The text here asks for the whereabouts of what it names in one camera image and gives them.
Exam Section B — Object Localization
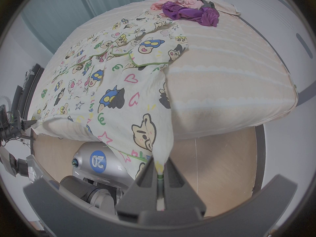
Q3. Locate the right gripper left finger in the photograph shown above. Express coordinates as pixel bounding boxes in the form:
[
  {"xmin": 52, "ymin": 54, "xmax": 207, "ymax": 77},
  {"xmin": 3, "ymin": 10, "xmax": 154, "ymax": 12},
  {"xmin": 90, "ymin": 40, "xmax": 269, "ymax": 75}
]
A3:
[{"xmin": 116, "ymin": 158, "xmax": 158, "ymax": 222}]

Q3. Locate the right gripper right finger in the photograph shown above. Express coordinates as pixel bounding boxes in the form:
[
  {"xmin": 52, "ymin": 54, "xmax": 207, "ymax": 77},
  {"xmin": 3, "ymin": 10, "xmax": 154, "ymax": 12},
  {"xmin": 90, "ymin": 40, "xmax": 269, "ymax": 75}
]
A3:
[{"xmin": 162, "ymin": 157, "xmax": 207, "ymax": 218}]

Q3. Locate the white printed pyjama top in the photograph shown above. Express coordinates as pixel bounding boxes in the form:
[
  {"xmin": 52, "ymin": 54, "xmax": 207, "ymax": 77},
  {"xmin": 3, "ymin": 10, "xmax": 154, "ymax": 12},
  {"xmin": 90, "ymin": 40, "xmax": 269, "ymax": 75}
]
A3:
[{"xmin": 32, "ymin": 9, "xmax": 190, "ymax": 210}]

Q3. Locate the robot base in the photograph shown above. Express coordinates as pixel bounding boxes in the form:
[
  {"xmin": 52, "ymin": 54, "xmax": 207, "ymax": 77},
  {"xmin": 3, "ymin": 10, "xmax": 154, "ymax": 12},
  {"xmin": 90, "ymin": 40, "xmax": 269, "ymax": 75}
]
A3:
[{"xmin": 59, "ymin": 142, "xmax": 136, "ymax": 210}]

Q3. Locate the bed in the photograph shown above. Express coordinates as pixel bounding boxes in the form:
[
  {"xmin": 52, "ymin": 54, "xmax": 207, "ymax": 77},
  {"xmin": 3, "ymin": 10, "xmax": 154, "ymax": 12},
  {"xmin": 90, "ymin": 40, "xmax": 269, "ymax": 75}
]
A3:
[{"xmin": 32, "ymin": 0, "xmax": 316, "ymax": 194}]

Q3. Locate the dark grey chair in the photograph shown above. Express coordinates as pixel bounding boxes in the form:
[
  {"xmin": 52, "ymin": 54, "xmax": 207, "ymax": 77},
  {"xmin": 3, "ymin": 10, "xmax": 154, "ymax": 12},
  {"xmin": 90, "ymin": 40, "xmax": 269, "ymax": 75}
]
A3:
[{"xmin": 13, "ymin": 63, "xmax": 45, "ymax": 123}]

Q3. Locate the blue-green curtain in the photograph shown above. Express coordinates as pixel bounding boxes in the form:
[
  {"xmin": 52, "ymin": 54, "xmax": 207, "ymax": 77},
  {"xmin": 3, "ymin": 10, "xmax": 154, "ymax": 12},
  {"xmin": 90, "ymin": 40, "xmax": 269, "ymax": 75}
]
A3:
[{"xmin": 21, "ymin": 0, "xmax": 99, "ymax": 56}]

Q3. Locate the purple satin garment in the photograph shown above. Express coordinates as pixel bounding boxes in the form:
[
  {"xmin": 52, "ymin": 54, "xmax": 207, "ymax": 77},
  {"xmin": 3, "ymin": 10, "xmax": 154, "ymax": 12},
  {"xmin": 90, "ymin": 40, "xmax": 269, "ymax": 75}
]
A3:
[{"xmin": 162, "ymin": 1, "xmax": 220, "ymax": 28}]

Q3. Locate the cream pillow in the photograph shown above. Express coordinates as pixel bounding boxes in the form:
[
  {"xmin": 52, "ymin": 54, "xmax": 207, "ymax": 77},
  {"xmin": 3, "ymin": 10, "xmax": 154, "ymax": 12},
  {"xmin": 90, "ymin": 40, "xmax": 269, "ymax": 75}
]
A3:
[{"xmin": 212, "ymin": 0, "xmax": 242, "ymax": 16}]

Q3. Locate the dark grey garment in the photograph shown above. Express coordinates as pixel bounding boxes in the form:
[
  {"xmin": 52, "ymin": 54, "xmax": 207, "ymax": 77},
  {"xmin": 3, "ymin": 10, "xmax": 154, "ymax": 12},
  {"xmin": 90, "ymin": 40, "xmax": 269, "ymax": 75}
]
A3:
[{"xmin": 195, "ymin": 0, "xmax": 216, "ymax": 9}]

